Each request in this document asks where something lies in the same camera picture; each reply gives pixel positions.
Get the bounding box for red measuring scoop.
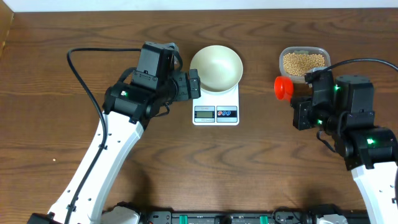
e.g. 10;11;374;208
274;76;294;102

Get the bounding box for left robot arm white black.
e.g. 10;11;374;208
27;42;201;224

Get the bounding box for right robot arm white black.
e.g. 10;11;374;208
290;71;397;223

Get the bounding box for cream bowl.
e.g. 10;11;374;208
190;45;244;93

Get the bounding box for white digital kitchen scale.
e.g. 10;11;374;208
192;85;239;126

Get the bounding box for soybeans in container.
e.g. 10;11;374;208
282;53;326;77

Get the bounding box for clear plastic container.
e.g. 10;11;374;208
279;47;331;83

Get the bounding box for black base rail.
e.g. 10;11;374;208
99;202;371;224

